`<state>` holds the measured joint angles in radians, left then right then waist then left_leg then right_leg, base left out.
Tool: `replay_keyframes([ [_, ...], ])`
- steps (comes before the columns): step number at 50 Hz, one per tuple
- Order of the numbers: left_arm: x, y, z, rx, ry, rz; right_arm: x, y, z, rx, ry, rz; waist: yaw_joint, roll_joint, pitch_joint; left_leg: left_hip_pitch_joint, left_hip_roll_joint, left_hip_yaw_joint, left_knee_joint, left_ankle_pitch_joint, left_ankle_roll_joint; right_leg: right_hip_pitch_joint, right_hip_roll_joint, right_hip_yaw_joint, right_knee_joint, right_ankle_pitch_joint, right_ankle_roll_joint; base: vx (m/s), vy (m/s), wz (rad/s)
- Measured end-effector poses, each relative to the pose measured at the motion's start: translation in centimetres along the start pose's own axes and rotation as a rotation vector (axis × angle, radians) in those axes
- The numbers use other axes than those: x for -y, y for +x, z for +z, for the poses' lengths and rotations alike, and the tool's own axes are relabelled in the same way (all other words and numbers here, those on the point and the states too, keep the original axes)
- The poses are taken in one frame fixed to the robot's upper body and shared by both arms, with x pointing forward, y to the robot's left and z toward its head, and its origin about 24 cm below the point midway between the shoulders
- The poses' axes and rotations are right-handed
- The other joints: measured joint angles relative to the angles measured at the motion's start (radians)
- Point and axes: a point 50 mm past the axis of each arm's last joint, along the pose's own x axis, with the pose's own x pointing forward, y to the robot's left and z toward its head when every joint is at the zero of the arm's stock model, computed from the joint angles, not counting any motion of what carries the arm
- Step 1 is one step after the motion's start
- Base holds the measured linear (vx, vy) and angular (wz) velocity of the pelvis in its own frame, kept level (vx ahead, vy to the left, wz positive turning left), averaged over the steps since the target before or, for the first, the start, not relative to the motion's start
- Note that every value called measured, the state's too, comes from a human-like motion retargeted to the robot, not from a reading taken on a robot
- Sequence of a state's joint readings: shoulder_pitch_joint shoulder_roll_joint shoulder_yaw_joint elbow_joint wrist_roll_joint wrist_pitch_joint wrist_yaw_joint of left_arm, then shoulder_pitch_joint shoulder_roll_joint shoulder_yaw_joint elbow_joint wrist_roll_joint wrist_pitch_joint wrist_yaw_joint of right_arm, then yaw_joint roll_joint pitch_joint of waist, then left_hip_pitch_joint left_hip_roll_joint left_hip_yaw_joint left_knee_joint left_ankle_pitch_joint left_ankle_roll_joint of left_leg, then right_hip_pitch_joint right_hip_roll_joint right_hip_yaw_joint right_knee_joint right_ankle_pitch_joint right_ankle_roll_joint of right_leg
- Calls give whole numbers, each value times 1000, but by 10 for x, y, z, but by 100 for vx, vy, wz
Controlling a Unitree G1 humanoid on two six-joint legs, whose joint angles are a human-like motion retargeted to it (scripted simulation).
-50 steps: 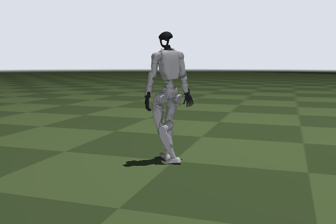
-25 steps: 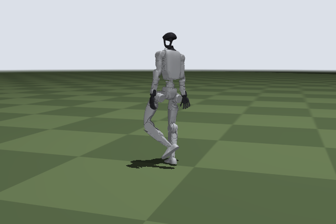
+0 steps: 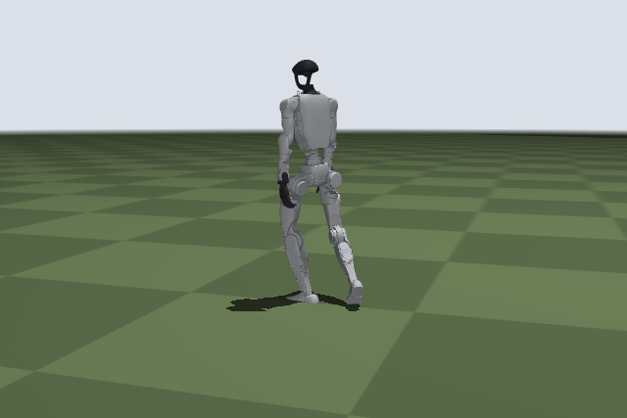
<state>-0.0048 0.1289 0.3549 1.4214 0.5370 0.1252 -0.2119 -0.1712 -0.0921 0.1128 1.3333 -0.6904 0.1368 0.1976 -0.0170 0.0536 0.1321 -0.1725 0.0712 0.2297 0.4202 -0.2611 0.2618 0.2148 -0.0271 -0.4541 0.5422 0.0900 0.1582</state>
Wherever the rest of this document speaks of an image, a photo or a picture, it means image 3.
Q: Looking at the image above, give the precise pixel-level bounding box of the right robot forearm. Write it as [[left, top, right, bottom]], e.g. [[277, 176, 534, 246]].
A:
[[322, 141, 337, 170]]

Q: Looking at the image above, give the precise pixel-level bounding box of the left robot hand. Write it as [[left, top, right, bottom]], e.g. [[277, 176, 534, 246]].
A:
[[277, 172, 296, 209]]

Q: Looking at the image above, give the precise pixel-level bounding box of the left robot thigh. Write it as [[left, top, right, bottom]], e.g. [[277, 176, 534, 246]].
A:
[[280, 172, 310, 248]]

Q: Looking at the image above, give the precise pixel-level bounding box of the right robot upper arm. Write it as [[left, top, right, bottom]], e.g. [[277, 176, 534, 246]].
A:
[[327, 97, 338, 144]]

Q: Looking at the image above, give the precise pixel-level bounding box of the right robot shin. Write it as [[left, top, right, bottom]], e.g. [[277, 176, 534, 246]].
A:
[[333, 228, 358, 287]]

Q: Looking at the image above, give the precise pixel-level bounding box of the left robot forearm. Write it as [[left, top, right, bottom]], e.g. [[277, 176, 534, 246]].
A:
[[276, 134, 292, 181]]

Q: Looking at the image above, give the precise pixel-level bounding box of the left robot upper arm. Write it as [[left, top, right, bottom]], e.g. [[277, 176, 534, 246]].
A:
[[279, 97, 299, 147]]

